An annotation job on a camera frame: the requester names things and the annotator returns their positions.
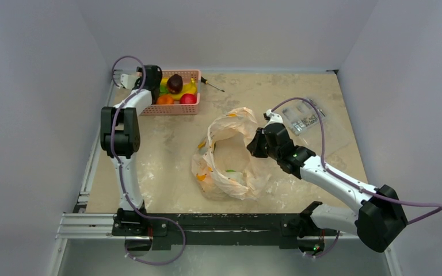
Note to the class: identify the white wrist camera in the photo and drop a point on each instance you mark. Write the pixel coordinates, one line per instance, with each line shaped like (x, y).
(126, 81)
(272, 118)

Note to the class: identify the black handled screwdriver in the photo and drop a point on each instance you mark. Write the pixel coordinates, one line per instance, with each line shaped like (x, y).
(207, 82)

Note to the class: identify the dark maroon fake fruit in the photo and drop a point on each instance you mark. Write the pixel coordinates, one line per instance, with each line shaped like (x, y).
(175, 84)

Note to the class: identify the pink plastic basket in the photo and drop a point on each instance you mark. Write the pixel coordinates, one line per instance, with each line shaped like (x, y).
(178, 108)

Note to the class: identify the red fake apple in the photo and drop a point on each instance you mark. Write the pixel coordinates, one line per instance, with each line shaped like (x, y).
(188, 99)

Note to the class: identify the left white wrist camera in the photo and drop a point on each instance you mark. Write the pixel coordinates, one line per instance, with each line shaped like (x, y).
(126, 81)

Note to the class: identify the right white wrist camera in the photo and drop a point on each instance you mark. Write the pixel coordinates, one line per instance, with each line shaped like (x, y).
(272, 118)

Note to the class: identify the yellow fake banana bunch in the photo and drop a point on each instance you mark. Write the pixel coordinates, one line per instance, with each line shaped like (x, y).
(190, 88)

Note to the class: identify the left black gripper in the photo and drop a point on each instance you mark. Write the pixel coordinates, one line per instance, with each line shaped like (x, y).
(137, 83)

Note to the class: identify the orange fake fruit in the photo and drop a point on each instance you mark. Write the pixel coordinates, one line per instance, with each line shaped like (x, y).
(165, 100)

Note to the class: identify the translucent plastic bag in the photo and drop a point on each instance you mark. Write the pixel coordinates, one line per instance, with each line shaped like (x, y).
(222, 165)

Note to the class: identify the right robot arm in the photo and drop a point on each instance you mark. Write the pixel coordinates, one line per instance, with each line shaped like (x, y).
(374, 214)

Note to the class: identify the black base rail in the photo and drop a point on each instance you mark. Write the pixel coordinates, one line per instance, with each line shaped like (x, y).
(162, 231)

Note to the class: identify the green fake mango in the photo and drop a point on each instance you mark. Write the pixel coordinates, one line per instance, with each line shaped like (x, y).
(163, 90)

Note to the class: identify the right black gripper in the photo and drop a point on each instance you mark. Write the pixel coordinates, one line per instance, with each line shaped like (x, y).
(259, 144)

